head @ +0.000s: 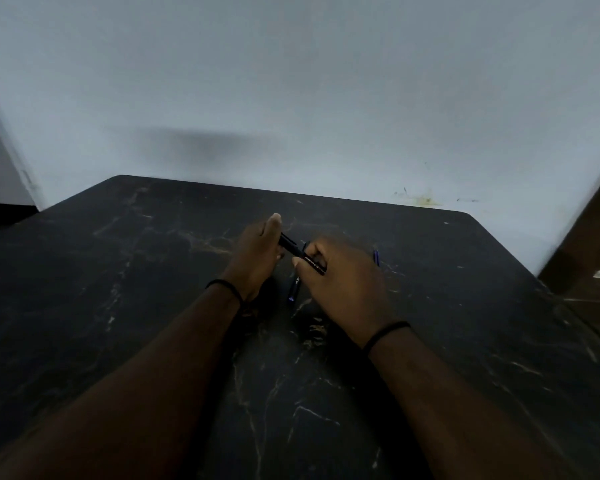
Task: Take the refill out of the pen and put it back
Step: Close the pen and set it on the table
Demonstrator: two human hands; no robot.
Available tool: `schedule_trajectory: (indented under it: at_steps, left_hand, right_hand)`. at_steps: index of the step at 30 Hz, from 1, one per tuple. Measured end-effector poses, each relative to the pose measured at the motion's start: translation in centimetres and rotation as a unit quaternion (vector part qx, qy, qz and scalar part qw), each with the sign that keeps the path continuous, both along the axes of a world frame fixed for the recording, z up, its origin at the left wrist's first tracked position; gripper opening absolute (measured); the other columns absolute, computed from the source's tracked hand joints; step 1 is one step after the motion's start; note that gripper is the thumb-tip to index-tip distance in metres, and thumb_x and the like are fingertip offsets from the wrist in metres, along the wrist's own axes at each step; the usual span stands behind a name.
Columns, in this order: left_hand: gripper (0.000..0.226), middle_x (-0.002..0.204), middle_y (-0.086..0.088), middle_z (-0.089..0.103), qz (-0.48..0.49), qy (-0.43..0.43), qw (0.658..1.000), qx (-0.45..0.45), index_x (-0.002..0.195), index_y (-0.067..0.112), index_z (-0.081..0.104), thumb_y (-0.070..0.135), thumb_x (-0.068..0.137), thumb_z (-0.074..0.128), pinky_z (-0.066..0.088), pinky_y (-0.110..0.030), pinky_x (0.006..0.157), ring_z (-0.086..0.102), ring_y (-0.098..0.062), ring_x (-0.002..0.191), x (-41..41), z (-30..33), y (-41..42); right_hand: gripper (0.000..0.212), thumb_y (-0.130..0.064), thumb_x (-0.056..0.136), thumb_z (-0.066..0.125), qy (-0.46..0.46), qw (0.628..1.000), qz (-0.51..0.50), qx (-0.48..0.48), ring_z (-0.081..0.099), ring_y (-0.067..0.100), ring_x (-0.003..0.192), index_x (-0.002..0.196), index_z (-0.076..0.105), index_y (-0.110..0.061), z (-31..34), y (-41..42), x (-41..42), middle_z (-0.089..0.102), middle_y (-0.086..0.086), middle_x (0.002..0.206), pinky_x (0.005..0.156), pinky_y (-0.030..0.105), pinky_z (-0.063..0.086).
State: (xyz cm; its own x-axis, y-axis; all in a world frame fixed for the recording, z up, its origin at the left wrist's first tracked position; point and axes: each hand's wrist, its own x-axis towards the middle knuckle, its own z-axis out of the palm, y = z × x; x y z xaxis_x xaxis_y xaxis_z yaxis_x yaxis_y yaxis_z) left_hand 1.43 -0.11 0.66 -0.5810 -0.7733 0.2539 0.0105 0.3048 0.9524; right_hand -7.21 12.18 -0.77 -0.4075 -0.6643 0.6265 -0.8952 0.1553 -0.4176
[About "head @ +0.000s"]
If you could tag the person's right forearm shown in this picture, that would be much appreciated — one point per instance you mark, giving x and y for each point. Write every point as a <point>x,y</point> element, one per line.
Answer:
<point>460,414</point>

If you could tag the person's right hand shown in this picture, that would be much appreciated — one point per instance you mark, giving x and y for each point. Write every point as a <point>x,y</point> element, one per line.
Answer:
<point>350,289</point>

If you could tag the person's left thumb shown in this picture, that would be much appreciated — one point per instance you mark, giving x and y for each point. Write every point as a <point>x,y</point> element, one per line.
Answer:
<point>272,229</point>

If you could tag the blue pen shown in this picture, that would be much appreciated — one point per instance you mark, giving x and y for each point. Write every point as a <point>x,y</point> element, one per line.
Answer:
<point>376,257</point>
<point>294,290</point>

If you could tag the person's left forearm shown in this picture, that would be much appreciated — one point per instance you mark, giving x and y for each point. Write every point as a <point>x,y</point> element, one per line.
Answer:
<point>130,394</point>

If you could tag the black wrist band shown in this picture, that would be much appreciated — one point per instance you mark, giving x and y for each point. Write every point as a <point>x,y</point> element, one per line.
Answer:
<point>385,330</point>
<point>227,286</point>

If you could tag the person's left hand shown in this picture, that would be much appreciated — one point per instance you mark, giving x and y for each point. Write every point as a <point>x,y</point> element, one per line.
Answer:
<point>252,259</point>

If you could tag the black left wrist band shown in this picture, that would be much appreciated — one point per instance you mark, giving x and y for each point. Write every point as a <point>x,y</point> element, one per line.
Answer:
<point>227,286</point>

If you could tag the black pen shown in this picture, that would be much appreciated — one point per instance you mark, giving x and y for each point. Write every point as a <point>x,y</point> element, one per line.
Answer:
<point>292,247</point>

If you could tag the black right wrist band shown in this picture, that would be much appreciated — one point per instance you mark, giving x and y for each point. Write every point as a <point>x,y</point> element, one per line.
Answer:
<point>385,330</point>

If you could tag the person's right thumb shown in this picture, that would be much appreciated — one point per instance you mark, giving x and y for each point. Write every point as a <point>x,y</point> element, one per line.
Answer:
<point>305,267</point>

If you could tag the brown wooden door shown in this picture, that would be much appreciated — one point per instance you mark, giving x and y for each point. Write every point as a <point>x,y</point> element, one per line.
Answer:
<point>587,264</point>

